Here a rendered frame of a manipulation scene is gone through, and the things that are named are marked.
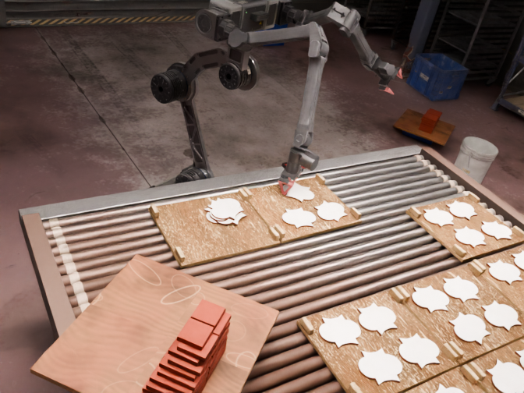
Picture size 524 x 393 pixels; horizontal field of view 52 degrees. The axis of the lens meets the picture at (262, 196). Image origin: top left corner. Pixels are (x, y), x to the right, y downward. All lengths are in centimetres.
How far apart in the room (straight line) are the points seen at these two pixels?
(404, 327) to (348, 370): 30
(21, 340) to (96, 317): 137
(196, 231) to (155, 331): 60
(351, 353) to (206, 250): 63
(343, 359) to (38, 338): 168
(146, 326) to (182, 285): 19
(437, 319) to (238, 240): 77
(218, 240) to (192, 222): 14
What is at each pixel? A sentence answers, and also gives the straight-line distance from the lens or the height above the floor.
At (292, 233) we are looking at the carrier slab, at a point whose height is 94.
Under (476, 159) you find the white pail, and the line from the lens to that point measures 470.
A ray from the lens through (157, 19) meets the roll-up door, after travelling 706.
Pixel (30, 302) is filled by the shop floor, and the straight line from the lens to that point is 311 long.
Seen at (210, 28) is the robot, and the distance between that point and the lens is 257.
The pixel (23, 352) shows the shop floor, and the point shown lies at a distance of 290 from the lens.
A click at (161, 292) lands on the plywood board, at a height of 104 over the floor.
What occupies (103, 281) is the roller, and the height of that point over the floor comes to 92.
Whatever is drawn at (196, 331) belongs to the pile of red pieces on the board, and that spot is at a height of 121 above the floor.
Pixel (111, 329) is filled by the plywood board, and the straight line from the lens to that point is 158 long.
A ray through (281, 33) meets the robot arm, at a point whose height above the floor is 153.
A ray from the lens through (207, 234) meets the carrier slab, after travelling 206.
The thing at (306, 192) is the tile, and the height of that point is 94.
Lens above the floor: 225
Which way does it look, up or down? 35 degrees down
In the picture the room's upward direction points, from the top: 12 degrees clockwise
